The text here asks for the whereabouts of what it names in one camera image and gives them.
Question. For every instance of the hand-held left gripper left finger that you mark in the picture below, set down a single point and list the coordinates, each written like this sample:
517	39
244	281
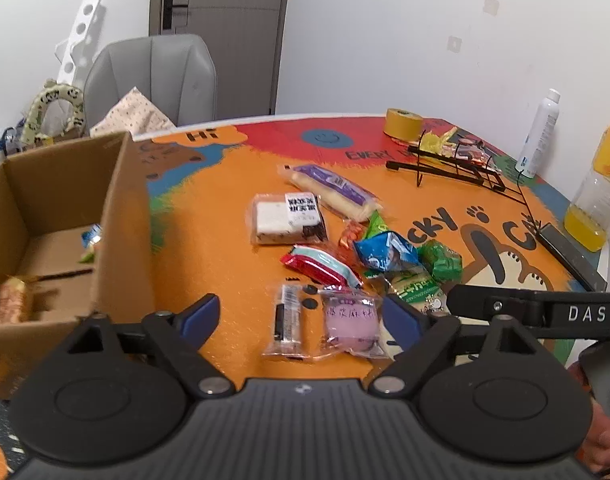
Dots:
203	316

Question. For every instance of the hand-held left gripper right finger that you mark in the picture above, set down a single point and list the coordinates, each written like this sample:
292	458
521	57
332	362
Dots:
399	316

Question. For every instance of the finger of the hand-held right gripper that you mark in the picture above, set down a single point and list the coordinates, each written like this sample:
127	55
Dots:
525	306

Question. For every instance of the green white snack packet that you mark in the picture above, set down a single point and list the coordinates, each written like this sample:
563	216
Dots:
419	294

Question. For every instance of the pink mochi packet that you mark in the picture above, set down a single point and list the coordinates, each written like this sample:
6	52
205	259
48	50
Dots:
350	322

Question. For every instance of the green square snack packet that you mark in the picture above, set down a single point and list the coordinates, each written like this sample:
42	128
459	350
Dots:
441	261

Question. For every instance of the clear packet black white label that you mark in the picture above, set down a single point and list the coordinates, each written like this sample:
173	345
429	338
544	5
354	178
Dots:
288	320

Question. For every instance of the orange red snack packet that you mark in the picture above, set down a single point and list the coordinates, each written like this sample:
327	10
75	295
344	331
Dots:
350	237

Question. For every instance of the red white teal snack packet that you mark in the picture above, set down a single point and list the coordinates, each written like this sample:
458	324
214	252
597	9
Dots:
320	265

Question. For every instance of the brown cardboard box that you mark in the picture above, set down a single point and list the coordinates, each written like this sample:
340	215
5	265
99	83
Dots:
130	240

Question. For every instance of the person's right hand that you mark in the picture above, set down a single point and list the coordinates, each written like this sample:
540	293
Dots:
604	441

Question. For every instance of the black flat bar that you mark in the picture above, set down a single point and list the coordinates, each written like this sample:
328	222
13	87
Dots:
570	256

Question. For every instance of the small green pointed snack packet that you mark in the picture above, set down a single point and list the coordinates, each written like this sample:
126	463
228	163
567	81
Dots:
374	224

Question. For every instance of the orange printed table cover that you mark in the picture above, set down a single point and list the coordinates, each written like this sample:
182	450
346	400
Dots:
220	210

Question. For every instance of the white cake packet black label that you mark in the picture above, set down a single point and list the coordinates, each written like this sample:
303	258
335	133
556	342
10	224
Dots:
280	220

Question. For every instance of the orange juice bottle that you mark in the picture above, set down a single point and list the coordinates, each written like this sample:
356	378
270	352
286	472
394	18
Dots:
597	195

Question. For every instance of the small green blue snack packet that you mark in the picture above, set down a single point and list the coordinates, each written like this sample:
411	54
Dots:
92	243

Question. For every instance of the purple long bread packet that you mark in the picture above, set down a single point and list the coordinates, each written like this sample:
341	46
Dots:
330	190

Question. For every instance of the white spray bottle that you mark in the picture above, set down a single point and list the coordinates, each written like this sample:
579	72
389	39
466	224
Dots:
537	135

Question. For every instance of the yellow snack packet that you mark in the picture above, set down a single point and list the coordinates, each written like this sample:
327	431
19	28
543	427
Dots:
435	143

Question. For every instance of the yellow tape roll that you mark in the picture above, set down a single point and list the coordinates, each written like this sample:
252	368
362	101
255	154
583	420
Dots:
403	125

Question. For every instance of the brown snack packet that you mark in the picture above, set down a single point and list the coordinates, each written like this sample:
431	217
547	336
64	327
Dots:
11	301

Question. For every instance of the beige polka dot cloth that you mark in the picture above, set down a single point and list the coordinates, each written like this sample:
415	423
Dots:
132	116

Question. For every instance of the grey chair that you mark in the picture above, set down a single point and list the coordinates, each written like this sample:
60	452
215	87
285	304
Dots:
155	76

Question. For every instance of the panda print bag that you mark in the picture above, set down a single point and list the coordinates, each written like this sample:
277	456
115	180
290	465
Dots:
51	97

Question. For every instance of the blue white plastic bag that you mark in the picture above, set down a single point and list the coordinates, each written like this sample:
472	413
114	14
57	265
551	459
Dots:
0	141

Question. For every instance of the grey door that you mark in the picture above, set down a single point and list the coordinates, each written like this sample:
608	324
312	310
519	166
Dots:
225	35

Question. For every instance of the white perforated board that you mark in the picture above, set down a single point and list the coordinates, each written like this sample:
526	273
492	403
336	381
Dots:
82	30

